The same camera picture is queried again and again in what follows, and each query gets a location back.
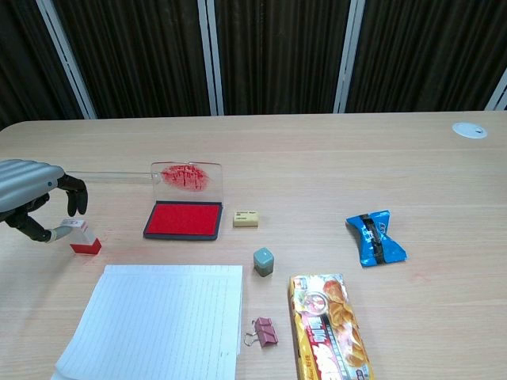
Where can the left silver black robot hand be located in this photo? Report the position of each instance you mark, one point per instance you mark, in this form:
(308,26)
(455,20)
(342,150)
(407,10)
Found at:
(31,182)

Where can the red white stamp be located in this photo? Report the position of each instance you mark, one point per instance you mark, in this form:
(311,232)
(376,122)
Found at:
(85,242)

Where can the clear plastic ruler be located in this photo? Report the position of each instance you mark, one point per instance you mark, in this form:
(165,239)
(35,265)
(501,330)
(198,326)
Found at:
(111,175)

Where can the red ink pad case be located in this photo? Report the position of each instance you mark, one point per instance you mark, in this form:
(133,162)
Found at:
(182,219)

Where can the white lined paper pad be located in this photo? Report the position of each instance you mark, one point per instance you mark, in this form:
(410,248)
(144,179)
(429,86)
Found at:
(158,324)

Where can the pale yellow eraser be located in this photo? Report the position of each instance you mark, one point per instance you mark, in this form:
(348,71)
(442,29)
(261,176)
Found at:
(246,219)

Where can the small grey-green cube box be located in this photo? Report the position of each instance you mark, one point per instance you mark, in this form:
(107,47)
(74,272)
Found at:
(263,262)

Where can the pink binder clip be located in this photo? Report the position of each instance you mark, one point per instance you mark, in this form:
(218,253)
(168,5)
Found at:
(266,332)

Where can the black pleated curtain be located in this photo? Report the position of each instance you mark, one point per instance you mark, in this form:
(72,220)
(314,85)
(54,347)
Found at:
(277,47)

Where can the yellow potato chip box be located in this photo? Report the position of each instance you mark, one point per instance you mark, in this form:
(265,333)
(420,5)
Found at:
(328,328)

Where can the blue snack packet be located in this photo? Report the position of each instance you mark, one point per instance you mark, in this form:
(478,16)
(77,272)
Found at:
(376,239)

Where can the white partition frame post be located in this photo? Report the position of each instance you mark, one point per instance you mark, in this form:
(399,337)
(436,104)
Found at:
(67,59)
(348,59)
(212,59)
(500,93)

